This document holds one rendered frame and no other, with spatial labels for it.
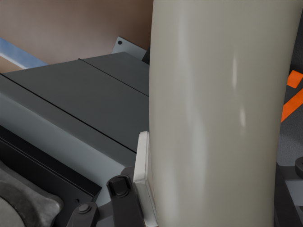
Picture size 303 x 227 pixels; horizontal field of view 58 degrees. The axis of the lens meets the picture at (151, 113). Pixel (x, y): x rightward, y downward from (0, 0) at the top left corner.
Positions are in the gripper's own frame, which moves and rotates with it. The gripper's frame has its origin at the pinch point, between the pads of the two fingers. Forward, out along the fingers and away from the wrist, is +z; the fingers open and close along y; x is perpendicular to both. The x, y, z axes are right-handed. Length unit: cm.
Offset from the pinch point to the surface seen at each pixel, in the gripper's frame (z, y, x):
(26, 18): 130, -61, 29
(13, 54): 133, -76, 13
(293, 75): 88, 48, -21
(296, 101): 92, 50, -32
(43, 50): 128, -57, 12
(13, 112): 36.1, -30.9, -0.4
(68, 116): 38.4, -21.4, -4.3
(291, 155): 92, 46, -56
